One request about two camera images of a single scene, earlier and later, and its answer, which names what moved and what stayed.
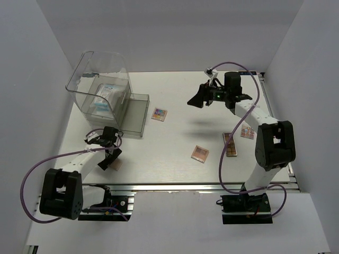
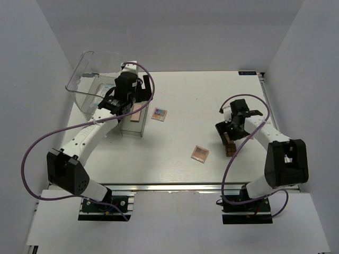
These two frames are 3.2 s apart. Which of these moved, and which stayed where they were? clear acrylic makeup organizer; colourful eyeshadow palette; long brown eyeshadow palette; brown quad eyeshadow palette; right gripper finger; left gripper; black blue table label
Moved: left gripper; right gripper finger
Stayed: black blue table label; brown quad eyeshadow palette; colourful eyeshadow palette; clear acrylic makeup organizer; long brown eyeshadow palette
